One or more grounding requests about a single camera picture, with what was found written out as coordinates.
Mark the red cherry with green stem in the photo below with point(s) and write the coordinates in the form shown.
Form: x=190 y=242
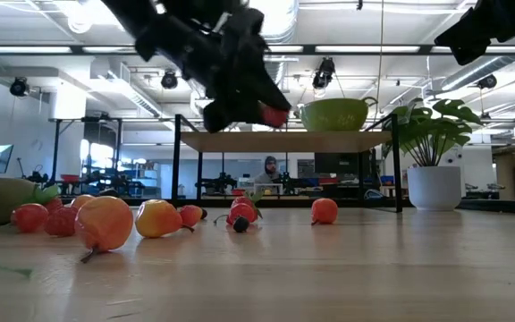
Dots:
x=241 y=211
x=28 y=218

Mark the red strawberry with green leaves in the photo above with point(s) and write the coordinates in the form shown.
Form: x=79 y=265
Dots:
x=274 y=117
x=54 y=205
x=241 y=201

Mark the red raspberry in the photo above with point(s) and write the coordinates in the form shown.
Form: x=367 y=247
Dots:
x=61 y=221

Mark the blueberry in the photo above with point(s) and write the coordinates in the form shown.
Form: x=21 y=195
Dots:
x=204 y=214
x=241 y=224

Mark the wooden shelf with black legs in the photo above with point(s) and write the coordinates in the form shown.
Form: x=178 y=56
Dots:
x=284 y=142

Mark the black background workstation frame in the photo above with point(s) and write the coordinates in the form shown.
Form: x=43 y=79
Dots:
x=118 y=147

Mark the green colander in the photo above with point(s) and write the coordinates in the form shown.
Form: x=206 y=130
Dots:
x=335 y=116

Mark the person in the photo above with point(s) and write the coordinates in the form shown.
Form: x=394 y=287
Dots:
x=270 y=169

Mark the large orange peach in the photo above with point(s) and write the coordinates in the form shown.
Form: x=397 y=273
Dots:
x=103 y=223

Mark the yellow-orange peach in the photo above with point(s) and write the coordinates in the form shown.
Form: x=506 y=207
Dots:
x=157 y=219

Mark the black overhead beam with lights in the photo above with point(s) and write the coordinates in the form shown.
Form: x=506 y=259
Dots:
x=309 y=49

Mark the green plant in white pot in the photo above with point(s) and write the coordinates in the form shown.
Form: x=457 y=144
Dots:
x=434 y=188

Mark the black background robot arm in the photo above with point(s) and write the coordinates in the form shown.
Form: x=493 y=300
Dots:
x=217 y=183

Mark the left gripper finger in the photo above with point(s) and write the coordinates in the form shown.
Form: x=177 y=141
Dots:
x=257 y=89
x=222 y=117

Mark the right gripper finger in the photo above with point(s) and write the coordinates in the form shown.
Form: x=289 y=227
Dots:
x=468 y=53
x=467 y=31

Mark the black overhead camera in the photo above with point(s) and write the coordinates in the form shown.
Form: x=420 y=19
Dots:
x=324 y=71

